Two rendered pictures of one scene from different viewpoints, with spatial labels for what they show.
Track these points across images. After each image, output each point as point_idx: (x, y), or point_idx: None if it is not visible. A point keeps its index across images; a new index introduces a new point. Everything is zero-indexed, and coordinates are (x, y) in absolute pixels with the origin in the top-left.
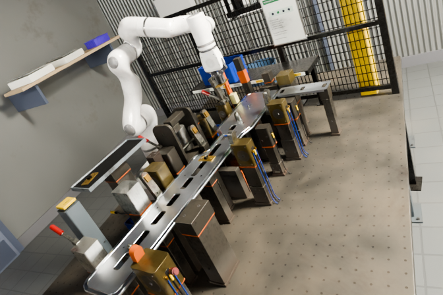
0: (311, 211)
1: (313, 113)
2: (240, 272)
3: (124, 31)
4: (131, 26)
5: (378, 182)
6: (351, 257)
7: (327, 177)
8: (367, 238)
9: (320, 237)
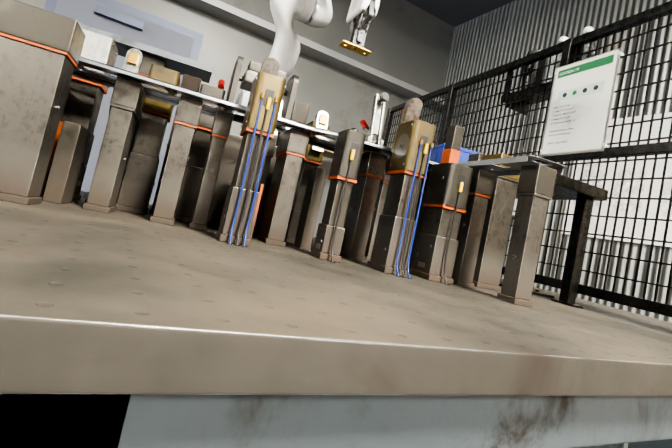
0: (223, 254)
1: None
2: None
3: None
4: None
5: (423, 315)
6: (7, 246)
7: (359, 278)
8: (117, 271)
9: (116, 243)
